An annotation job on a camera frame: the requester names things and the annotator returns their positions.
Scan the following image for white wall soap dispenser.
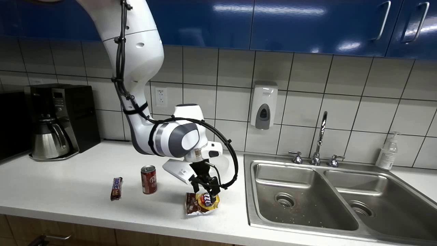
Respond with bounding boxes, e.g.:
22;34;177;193
250;81;277;129

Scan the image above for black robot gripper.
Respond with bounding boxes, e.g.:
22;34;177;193
190;159;220;196

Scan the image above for black coffee maker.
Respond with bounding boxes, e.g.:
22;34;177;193
29;83;101;159

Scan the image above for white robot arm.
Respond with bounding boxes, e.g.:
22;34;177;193
76;0;223;196

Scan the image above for black microwave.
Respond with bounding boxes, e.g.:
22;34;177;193
0;91;31;159

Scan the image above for white wall outlet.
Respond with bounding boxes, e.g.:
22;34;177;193
154;87;168;107

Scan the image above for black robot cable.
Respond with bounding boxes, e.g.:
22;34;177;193
111;0;240;189

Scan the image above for stainless double sink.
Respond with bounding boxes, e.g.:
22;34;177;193
243;155;437;246

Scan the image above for wooden lower cabinets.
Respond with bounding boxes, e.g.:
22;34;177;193
0;214;233;246

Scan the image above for brown yellow snack packet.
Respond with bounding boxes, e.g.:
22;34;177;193
184;192;220;215

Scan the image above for chrome sink faucet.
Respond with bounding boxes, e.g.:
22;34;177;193
291;111;343;166

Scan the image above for blue upper cabinets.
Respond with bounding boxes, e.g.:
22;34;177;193
0;0;437;60

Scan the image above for brown candy bar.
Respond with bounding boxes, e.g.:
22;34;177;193
111;176;123;200

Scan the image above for steel coffee carafe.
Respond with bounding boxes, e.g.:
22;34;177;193
30;117;71;161

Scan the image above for white pump soap bottle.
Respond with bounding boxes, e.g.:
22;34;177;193
375;132;397;169

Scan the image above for red soda can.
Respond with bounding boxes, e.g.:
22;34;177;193
141;165;157;193

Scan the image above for clear plastic bowl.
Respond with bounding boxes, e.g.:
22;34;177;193
212;154;232;183

